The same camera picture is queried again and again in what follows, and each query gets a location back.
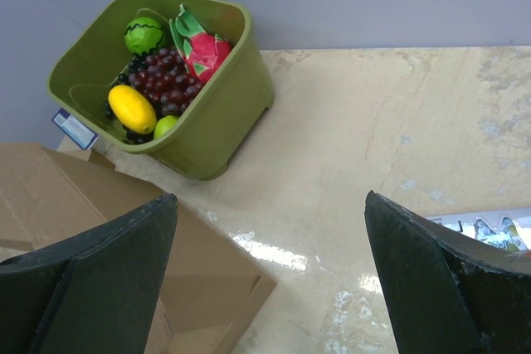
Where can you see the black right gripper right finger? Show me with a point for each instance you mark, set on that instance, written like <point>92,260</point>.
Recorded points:
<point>446,292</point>

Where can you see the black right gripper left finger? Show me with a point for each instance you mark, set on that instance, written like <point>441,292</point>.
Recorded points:
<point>95,292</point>

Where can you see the cardboard box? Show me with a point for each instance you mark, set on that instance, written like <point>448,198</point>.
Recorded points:
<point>211,291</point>

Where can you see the purple rectangular box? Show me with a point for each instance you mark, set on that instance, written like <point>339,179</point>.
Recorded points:
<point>74,129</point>

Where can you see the red white snack packet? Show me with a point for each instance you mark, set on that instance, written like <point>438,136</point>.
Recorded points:
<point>507,230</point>

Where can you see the green toy lime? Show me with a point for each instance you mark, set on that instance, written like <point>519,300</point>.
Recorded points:
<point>164,125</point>

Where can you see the dark purple toy grapes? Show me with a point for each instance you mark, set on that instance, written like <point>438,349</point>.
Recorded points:
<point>166,83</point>

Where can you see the black toy grapes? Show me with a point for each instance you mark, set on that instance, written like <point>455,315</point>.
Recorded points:
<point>128,77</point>

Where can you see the olive green plastic bin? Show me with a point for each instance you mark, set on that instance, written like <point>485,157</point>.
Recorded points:
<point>216,122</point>

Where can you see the pink toy dragon fruit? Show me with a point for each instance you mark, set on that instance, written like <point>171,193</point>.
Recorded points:
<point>202,52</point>

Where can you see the green toy melon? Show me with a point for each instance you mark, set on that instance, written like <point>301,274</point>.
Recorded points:
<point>143,35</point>

